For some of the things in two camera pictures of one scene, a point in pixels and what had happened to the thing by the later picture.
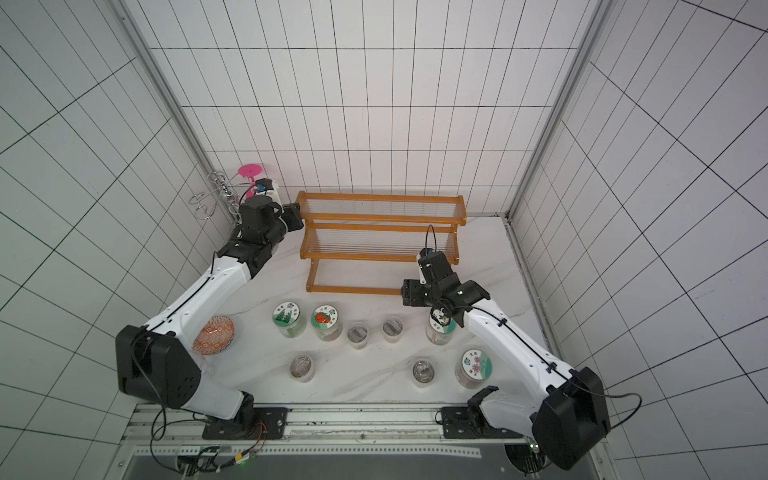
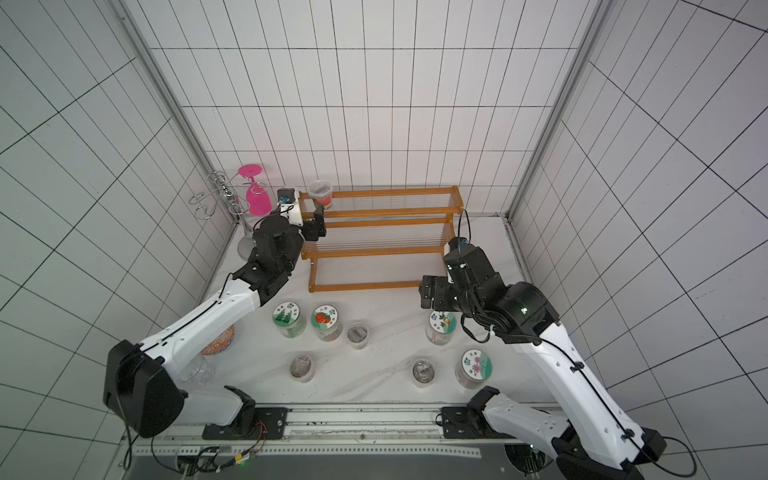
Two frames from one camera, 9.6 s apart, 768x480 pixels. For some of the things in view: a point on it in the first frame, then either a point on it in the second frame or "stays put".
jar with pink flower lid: x=473 y=369 stays put
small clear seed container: x=392 y=329 to x=321 y=192
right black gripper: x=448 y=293 to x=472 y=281
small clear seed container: x=302 y=368 stays put
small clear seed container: x=423 y=372 stays put
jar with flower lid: x=437 y=332 stays put
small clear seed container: x=358 y=334 stays put
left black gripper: x=294 y=212 to x=316 y=227
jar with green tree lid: x=286 y=316 stays put
